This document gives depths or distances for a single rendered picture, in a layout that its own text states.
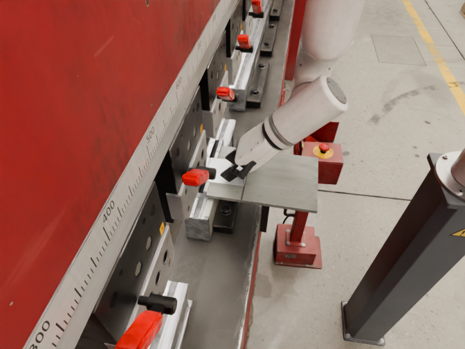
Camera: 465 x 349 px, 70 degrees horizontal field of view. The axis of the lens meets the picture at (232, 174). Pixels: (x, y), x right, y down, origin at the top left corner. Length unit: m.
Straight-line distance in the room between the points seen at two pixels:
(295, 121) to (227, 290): 0.41
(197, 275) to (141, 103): 0.57
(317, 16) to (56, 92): 0.44
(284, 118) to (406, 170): 1.90
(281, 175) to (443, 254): 0.53
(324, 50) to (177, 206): 0.34
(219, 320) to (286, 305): 1.00
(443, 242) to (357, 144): 1.61
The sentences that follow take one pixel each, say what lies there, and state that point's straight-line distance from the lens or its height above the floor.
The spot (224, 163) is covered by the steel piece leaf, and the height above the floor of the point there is 1.00.
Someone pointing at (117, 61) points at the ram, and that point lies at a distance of 0.29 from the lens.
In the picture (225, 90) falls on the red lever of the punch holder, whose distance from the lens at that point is 0.56.
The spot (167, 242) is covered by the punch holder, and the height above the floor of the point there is 1.23.
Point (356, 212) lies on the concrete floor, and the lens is 2.15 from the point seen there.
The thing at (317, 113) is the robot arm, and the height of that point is 1.24.
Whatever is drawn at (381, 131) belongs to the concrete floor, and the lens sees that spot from 2.78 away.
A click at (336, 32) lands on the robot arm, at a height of 1.39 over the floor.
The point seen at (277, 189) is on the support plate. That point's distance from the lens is 0.82.
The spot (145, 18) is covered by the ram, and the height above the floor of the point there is 1.50.
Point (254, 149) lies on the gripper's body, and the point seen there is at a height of 1.13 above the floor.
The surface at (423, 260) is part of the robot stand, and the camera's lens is 1.15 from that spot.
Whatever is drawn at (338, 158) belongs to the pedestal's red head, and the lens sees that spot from 1.26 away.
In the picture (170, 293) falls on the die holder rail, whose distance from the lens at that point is 0.72.
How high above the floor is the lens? 1.62
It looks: 47 degrees down
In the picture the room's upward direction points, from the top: straight up
